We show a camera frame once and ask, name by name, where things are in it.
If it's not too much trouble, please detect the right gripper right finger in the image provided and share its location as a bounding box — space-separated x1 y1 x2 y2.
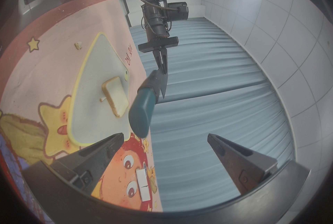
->
207 133 278 195

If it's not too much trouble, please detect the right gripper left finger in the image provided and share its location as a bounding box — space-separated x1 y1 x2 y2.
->
50 132 124 196

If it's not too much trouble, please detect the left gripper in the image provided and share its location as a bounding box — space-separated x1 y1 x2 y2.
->
138 19 179 74

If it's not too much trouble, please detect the knife with blue-green handle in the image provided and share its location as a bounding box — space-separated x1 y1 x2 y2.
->
129 69 169 138

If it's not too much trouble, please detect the slice of bread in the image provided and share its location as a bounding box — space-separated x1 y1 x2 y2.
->
101 76 130 118

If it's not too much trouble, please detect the white knife rest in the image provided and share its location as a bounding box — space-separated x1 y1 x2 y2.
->
135 169 151 202

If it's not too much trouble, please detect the cutting board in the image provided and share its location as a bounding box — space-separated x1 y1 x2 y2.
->
68 32 131 147

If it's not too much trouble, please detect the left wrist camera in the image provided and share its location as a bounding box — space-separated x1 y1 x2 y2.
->
166 1 189 21

